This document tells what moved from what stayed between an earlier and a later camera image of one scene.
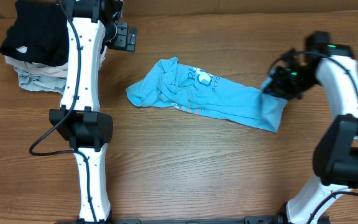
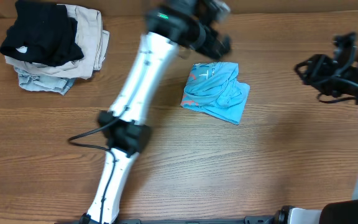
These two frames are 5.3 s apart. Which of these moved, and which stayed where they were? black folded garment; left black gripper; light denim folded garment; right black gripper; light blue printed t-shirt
Moved: right black gripper; left black gripper; light blue printed t-shirt
Stayed: light denim folded garment; black folded garment
